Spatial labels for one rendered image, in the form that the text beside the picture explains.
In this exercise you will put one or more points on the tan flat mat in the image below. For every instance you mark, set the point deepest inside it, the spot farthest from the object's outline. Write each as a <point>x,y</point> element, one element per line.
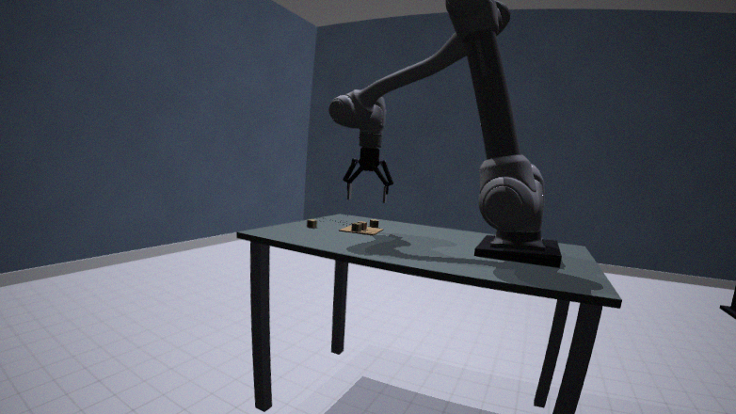
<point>369,231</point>

